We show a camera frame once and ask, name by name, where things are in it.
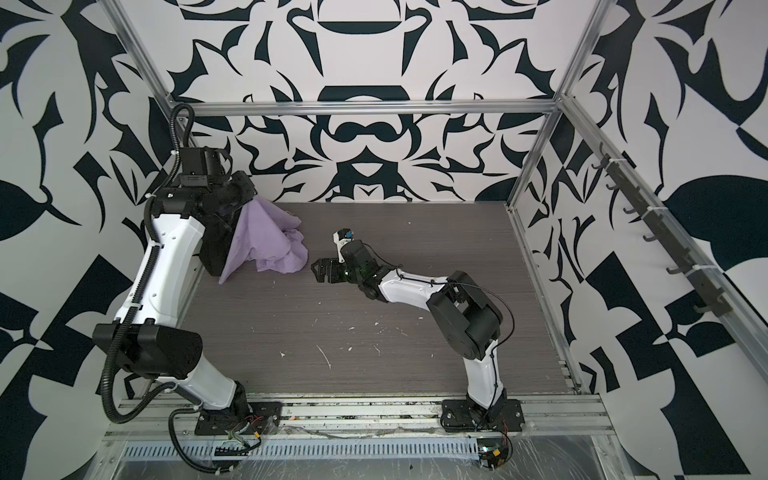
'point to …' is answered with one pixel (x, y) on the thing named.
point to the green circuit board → (492, 452)
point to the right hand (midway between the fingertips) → (323, 264)
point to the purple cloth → (267, 235)
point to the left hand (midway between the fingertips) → (251, 178)
